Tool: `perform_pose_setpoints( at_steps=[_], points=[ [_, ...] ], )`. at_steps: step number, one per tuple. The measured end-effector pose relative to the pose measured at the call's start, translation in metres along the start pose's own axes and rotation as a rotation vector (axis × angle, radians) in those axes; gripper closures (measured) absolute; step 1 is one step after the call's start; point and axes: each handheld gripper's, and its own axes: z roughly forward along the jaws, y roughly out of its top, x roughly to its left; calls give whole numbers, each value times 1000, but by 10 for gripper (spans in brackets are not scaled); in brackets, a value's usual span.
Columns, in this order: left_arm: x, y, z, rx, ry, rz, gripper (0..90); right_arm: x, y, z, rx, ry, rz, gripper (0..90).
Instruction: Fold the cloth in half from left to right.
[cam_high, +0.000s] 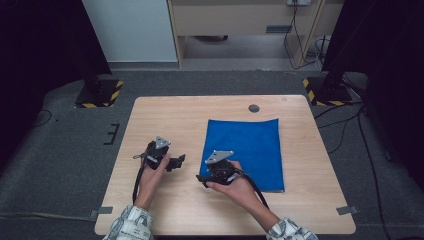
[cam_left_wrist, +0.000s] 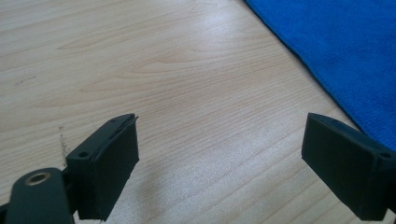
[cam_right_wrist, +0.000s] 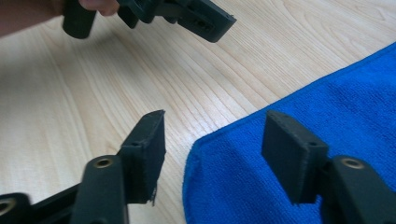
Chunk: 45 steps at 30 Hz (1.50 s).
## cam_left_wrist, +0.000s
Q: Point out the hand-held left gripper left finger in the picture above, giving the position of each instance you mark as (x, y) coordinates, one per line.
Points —
(106, 168)

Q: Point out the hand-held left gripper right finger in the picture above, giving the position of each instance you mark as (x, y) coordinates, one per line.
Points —
(345, 168)

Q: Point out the blue cloth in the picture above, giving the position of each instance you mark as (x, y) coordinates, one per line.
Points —
(348, 49)

